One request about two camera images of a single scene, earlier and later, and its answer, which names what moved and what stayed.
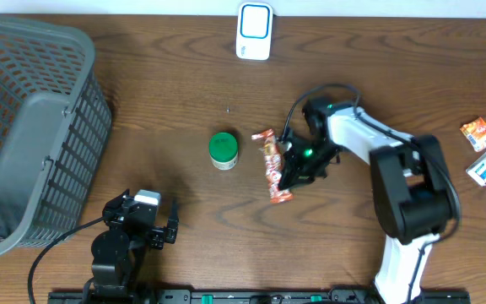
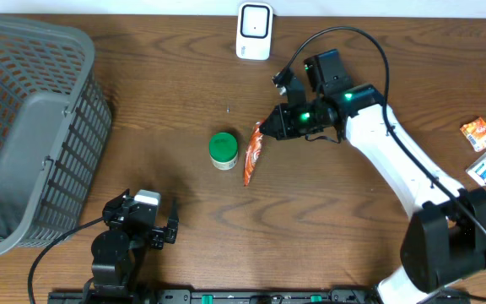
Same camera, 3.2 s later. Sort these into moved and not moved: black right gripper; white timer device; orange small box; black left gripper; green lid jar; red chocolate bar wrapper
Moved: black right gripper; red chocolate bar wrapper
Not moved: green lid jar; orange small box; black left gripper; white timer device
